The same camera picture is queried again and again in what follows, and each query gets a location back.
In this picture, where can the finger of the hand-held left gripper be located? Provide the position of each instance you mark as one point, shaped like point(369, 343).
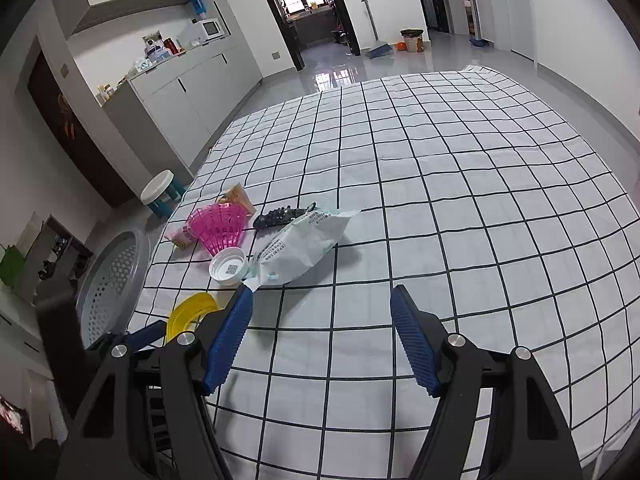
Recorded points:
point(147, 334)

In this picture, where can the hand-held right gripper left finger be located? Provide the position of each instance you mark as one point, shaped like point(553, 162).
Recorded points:
point(227, 340)

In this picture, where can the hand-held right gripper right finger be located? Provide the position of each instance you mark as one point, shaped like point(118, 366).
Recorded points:
point(417, 350)

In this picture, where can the grey perforated plastic basket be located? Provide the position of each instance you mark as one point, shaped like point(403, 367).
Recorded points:
point(117, 270)

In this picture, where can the pink perforated plastic cone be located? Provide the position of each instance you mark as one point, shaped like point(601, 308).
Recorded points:
point(220, 225)

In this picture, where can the white teal plastic packet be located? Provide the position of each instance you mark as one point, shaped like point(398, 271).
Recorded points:
point(300, 250)

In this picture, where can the white round lid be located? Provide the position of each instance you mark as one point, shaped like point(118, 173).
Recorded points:
point(229, 267)

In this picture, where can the group of dark shoes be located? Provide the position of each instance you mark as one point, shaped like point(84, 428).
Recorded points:
point(55, 260)

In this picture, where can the white paper board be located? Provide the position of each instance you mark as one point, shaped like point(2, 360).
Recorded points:
point(27, 232)

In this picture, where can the grey shoe rack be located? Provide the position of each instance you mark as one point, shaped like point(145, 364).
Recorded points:
point(55, 227)

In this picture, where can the black remote control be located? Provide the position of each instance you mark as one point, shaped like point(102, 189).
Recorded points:
point(280, 217)

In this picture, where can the white stool teal legs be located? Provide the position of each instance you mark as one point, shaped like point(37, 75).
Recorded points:
point(157, 185)

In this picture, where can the white black checked tablecloth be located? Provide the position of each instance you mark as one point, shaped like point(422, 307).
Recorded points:
point(450, 185)

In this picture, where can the dark brown door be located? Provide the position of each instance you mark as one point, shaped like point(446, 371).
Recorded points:
point(75, 160)

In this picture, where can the orange door decoration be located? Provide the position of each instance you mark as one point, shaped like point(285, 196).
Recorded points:
point(65, 115)

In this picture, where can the grey sideboard cabinet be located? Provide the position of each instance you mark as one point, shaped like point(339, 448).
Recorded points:
point(200, 95)

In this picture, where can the white bottles on sideboard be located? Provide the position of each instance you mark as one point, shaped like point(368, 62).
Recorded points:
point(106, 92)

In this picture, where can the red thermos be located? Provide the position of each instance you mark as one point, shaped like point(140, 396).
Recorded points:
point(171, 46)

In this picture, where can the white toy robot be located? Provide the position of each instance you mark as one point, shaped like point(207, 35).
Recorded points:
point(152, 45)

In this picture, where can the broom and dustpan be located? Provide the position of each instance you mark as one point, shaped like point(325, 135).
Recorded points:
point(380, 50)

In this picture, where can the beige waste bin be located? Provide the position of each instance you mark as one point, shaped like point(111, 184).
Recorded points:
point(413, 42)

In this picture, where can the white microwave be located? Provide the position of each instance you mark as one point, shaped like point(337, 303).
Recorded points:
point(210, 29)

